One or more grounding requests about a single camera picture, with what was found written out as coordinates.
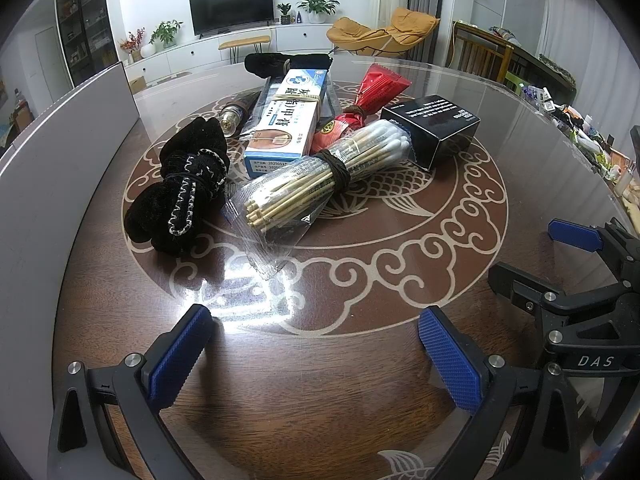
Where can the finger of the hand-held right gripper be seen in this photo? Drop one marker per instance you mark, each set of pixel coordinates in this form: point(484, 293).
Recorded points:
point(575, 235)
point(520, 290)

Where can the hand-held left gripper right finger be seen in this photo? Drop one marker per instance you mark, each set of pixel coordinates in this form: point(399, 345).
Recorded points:
point(450, 360)

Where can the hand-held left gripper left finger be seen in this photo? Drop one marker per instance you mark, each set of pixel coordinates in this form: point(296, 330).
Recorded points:
point(177, 360)

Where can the black printed box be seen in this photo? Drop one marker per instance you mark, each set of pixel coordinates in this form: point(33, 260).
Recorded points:
point(425, 120)

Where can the white storage box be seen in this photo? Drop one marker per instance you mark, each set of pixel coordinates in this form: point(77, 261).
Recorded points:
point(60, 185)

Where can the black fabric case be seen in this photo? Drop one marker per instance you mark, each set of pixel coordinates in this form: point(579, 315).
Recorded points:
point(270, 62)

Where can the row of small clutter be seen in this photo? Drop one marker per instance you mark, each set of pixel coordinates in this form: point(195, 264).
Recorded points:
point(585, 130)

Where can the dark wooden sideboard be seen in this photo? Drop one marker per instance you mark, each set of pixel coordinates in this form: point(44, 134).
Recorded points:
point(535, 70)

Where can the wooden chair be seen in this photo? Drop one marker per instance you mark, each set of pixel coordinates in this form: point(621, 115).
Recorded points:
point(475, 50)

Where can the bundle of cotton swabs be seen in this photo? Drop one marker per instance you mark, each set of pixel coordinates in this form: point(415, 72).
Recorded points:
point(300, 185)

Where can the red foil packet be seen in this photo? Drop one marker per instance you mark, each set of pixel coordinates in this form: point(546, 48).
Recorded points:
point(375, 90)

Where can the small brown bottle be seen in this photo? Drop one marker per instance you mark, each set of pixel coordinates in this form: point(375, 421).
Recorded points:
point(232, 115)

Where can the blue and white carton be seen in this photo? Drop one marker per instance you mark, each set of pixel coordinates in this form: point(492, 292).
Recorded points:
point(280, 125)

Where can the dark slim case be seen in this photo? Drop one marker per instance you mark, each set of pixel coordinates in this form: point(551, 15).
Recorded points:
point(262, 97)

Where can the cardboard box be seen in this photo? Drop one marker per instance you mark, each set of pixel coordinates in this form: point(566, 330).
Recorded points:
point(136, 85)

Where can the yellow lounge chair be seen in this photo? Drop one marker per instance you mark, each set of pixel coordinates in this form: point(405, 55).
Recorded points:
point(380, 35)

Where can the cluttered low shelf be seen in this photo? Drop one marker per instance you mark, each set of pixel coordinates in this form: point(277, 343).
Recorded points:
point(21, 110)

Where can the white television cabinet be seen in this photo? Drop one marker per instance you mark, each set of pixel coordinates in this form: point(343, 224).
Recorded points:
point(200, 55)

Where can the white round vase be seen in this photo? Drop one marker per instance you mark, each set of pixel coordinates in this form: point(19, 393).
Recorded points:
point(148, 50)

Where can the red flower arrangement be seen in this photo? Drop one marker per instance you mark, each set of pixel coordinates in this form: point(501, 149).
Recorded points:
point(132, 42)

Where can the wooden bench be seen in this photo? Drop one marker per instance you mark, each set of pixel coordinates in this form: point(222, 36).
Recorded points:
point(245, 41)

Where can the leafy potted plant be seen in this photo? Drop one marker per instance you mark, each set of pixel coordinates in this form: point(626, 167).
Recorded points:
point(167, 32)

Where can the large potted plant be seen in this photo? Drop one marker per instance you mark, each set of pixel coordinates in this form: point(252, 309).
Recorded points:
point(317, 5)

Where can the dark bookcase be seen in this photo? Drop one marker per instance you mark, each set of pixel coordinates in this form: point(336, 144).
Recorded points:
point(85, 20)

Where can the flat screen television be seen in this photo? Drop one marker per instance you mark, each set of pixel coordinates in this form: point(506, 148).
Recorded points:
point(230, 10)

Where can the small potted plant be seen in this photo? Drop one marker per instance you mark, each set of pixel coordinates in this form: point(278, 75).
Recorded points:
point(285, 12)

